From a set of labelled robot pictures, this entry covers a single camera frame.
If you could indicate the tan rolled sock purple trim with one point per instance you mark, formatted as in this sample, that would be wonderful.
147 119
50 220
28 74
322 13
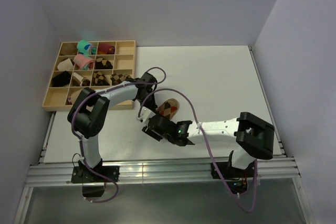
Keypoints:
73 97

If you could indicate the dark brown argyle rolled sock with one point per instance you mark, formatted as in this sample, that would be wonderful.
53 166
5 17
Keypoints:
103 64

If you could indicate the pink rolled sock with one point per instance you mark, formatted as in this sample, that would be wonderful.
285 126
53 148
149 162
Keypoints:
84 62

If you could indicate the aluminium mounting rail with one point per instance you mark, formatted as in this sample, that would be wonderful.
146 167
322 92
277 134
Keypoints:
178 191

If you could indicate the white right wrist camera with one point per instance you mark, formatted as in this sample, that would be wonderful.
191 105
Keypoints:
145 115

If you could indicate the mint green rolled sock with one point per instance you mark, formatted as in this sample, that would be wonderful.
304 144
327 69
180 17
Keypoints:
86 48

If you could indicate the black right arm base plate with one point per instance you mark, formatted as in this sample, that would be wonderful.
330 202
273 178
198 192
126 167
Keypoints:
230 173

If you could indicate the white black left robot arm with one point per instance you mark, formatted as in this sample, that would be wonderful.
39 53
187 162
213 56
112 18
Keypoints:
88 114

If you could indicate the black rolled sock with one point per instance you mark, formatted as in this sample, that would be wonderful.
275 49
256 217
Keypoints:
61 79

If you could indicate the beige orange argyle sock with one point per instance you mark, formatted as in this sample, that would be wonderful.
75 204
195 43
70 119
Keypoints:
169 108

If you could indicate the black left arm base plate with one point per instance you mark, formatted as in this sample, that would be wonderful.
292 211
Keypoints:
81 175

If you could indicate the wooden compartment tray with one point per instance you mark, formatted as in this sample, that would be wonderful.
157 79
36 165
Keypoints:
123 61

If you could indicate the maroon rolled sock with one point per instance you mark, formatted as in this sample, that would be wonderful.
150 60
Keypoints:
105 49

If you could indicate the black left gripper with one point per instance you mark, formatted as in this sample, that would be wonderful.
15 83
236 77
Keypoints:
153 105

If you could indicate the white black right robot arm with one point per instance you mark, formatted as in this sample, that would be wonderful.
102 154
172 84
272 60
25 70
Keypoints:
253 136

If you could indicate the brown yellow argyle rolled sock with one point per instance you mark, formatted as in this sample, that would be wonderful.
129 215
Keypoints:
99 79

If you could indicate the grey brown argyle rolled sock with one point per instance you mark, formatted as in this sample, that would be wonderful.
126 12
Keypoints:
117 78

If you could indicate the cream and brown rolled sock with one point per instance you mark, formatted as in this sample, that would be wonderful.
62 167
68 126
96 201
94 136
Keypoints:
80 81

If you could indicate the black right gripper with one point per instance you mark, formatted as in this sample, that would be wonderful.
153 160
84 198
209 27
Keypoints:
152 132

